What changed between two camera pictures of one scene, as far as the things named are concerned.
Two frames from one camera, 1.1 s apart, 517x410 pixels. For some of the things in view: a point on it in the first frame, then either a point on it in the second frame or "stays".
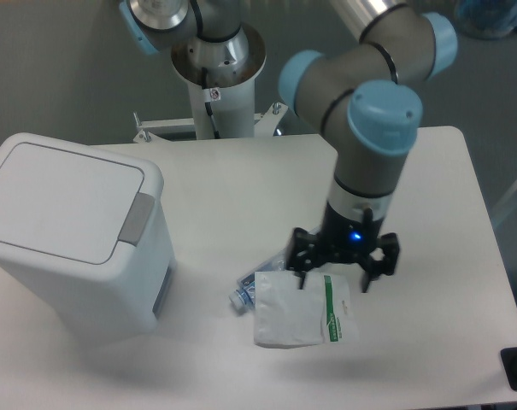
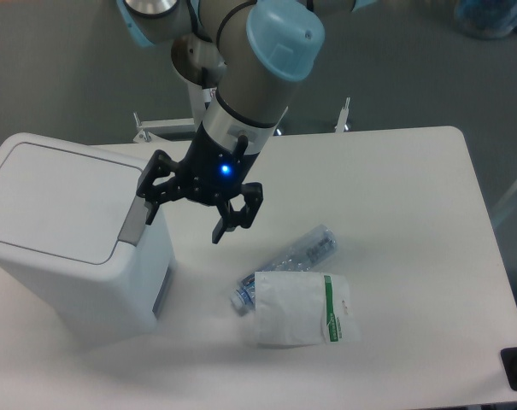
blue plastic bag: [490, 20] stays
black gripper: [344, 238] -> [211, 172]
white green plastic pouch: [322, 313] stays
